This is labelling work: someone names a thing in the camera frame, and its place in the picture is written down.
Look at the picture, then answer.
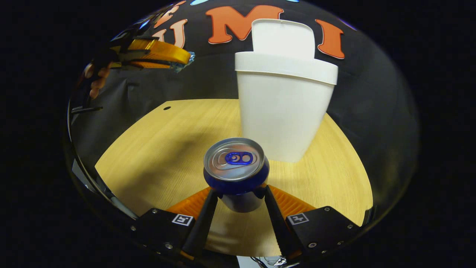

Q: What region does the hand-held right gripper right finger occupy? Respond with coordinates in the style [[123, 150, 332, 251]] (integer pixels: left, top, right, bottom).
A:
[[263, 185, 363, 261]]

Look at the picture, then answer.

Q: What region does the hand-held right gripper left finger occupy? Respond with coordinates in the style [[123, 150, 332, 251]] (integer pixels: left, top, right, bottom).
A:
[[129, 186, 220, 261]]

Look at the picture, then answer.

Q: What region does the paper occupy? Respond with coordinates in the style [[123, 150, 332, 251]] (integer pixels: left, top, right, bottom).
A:
[[170, 51, 196, 73]]

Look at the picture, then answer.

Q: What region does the blue pop can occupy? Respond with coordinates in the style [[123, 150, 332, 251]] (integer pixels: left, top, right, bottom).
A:
[[203, 137, 270, 213]]

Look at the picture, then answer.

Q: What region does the white desktop garbage bin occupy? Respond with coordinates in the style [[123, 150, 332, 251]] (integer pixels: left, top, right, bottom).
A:
[[234, 19, 339, 163]]

